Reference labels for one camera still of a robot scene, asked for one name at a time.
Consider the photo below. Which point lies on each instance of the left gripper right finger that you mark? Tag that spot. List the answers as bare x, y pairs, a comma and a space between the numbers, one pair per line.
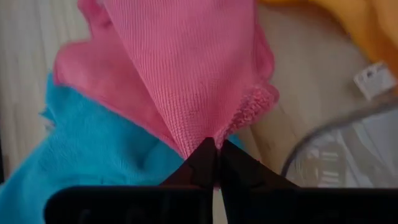
280, 205

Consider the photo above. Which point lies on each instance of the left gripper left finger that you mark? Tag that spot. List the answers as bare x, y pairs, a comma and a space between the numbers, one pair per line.
155, 205

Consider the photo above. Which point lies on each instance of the blue microfiber towel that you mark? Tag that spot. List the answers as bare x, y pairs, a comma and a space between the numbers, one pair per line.
77, 155

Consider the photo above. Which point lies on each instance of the orange microfiber towel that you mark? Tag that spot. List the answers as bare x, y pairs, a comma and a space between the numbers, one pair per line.
373, 31

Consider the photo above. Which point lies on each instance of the clear plastic bin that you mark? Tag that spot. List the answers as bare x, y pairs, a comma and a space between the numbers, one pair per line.
357, 155

